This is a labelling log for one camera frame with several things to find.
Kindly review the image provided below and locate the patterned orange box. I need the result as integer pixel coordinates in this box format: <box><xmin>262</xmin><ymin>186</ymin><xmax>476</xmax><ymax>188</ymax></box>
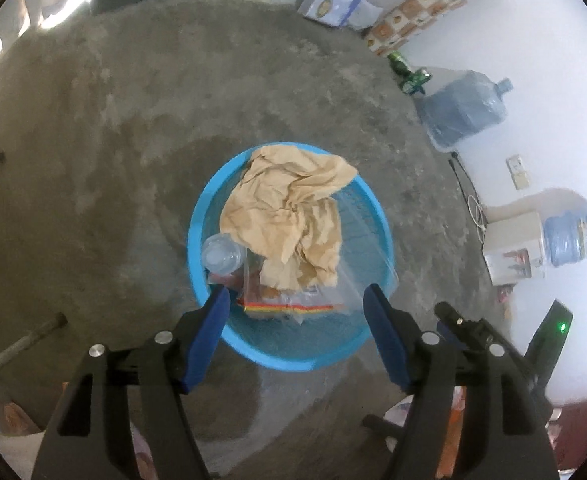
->
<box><xmin>363</xmin><ymin>0</ymin><xmax>503</xmax><ymax>53</ymax></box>

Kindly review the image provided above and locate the clear zip bag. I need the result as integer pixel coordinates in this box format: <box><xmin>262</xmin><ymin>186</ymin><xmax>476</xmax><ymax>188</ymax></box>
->
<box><xmin>236</xmin><ymin>250</ymin><xmax>399</xmax><ymax>326</ymax></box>

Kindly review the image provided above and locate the white cable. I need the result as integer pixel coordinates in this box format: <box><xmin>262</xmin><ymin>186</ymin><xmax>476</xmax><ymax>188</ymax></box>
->
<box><xmin>468</xmin><ymin>194</ymin><xmax>488</xmax><ymax>233</ymax></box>

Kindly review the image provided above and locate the white water dispenser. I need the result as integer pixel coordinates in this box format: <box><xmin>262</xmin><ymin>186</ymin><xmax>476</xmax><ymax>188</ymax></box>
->
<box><xmin>483</xmin><ymin>211</ymin><xmax>547</xmax><ymax>286</ymax></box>

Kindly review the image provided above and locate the wooden stick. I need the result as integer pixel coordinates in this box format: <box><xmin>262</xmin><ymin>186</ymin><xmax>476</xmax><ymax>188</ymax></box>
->
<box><xmin>0</xmin><ymin>312</ymin><xmax>68</xmax><ymax>393</ymax></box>

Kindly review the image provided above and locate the plastic-wrapped water jug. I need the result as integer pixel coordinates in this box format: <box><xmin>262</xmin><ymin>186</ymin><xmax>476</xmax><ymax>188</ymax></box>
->
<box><xmin>418</xmin><ymin>71</ymin><xmax>515</xmax><ymax>152</ymax></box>

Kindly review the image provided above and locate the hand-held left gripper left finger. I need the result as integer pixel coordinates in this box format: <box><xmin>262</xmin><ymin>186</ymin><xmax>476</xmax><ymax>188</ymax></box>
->
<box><xmin>31</xmin><ymin>284</ymin><xmax>232</xmax><ymax>480</ymax></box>

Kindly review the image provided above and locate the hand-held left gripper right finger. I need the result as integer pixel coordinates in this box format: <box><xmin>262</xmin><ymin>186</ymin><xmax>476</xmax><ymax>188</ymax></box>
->
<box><xmin>362</xmin><ymin>284</ymin><xmax>559</xmax><ymax>480</ymax></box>

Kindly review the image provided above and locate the wall socket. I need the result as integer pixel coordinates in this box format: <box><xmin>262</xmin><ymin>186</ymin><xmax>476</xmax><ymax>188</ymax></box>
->
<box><xmin>506</xmin><ymin>155</ymin><xmax>531</xmax><ymax>191</ymax></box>

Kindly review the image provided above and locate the black cable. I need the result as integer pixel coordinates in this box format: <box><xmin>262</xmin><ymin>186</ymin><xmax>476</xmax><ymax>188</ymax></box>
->
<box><xmin>448</xmin><ymin>150</ymin><xmax>484</xmax><ymax>211</ymax></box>

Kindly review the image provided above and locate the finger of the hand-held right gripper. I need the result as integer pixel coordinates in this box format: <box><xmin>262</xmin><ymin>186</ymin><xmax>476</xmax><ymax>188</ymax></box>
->
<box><xmin>433</xmin><ymin>301</ymin><xmax>539</xmax><ymax>391</ymax></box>

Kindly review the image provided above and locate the blue water jug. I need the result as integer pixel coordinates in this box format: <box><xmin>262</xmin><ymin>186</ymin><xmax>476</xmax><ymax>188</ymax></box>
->
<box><xmin>543</xmin><ymin>204</ymin><xmax>587</xmax><ymax>268</ymax></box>

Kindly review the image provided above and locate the blue plastic basket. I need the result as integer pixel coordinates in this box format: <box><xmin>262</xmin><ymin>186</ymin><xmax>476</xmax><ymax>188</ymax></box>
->
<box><xmin>188</xmin><ymin>142</ymin><xmax>397</xmax><ymax>372</ymax></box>

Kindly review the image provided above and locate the green can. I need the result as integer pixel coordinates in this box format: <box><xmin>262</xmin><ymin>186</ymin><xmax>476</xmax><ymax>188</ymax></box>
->
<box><xmin>401</xmin><ymin>67</ymin><xmax>431</xmax><ymax>95</ymax></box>
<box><xmin>387</xmin><ymin>51</ymin><xmax>411</xmax><ymax>76</ymax></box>

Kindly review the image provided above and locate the clear plastic cup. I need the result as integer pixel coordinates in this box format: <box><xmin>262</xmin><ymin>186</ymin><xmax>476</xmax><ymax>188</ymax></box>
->
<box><xmin>201</xmin><ymin>233</ymin><xmax>247</xmax><ymax>276</ymax></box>

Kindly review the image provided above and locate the dark red cloth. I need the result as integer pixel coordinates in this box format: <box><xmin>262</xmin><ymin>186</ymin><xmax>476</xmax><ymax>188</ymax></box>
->
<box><xmin>548</xmin><ymin>400</ymin><xmax>587</xmax><ymax>473</ymax></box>

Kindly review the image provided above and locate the brown paper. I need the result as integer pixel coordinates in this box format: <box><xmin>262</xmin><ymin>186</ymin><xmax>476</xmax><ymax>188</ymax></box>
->
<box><xmin>220</xmin><ymin>145</ymin><xmax>359</xmax><ymax>291</ymax></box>

